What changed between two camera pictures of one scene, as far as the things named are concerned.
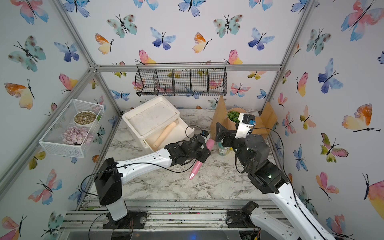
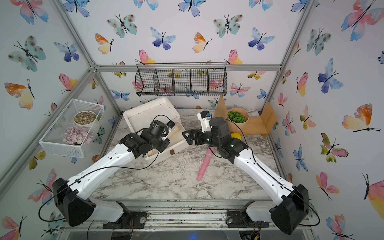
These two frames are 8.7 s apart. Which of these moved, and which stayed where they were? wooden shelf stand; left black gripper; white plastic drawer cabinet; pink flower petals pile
Moved: left black gripper
Stayed: white plastic drawer cabinet; wooden shelf stand; pink flower petals pile
